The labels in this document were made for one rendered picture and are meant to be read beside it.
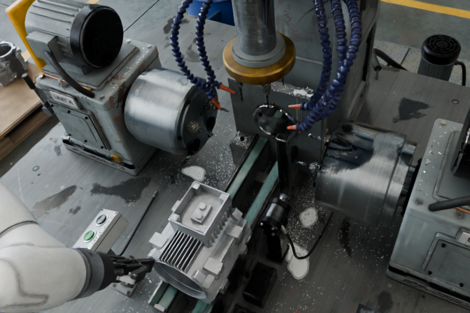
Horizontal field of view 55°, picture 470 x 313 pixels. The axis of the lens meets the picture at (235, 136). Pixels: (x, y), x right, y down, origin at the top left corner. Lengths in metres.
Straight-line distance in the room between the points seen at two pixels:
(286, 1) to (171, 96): 0.41
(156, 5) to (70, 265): 3.28
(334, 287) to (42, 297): 0.82
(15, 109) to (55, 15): 1.81
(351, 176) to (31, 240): 0.71
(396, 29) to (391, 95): 1.69
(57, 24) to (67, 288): 0.84
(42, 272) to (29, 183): 1.05
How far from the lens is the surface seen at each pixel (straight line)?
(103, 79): 1.44
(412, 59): 2.57
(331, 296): 1.34
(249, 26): 1.04
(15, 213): 0.85
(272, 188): 1.35
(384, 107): 1.75
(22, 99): 3.25
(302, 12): 1.27
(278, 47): 1.11
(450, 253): 1.17
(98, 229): 1.23
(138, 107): 1.37
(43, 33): 1.46
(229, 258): 1.14
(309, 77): 1.39
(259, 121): 1.43
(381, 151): 1.15
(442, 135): 1.22
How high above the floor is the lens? 2.05
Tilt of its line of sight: 49 degrees down
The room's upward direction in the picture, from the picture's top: 10 degrees counter-clockwise
